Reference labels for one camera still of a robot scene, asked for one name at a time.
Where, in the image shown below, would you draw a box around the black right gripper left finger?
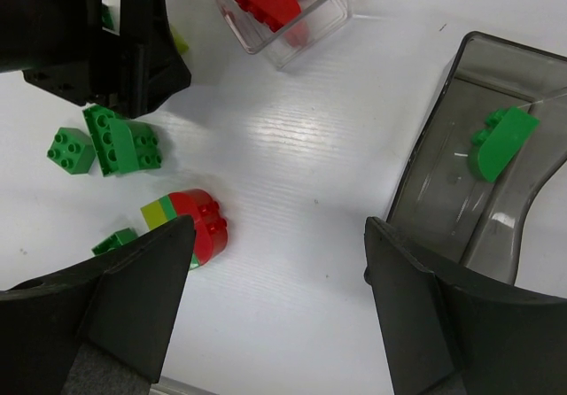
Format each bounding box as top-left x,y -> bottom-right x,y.
1,216 -> 196,394

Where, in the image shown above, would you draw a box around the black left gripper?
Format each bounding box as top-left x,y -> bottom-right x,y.
1,0 -> 191,119

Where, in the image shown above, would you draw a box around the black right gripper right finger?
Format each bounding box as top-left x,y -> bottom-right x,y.
364,217 -> 566,394

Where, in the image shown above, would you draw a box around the lime 2x4 lego brick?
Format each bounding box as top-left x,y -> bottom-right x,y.
170,26 -> 189,56

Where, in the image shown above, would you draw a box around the small green 1x2 lego brick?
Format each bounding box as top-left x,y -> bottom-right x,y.
101,4 -> 115,32

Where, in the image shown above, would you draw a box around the dark green 2x4 lego brick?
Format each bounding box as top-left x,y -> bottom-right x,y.
82,105 -> 122,176

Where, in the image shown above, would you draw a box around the lime red striped arch lego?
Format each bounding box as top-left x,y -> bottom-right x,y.
141,189 -> 229,270

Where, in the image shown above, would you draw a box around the small green lego piece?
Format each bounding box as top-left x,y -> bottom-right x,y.
468,107 -> 540,182

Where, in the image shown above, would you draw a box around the dark green printed lego brick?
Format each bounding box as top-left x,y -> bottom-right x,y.
91,228 -> 138,256

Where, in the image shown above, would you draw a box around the grey translucent plastic container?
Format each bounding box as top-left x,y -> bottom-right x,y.
387,32 -> 566,284

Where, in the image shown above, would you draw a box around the dark green 2x2 lego brick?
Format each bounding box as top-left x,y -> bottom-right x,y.
47,127 -> 96,175

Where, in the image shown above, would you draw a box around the clear plastic container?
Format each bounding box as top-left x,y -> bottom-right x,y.
215,0 -> 352,69

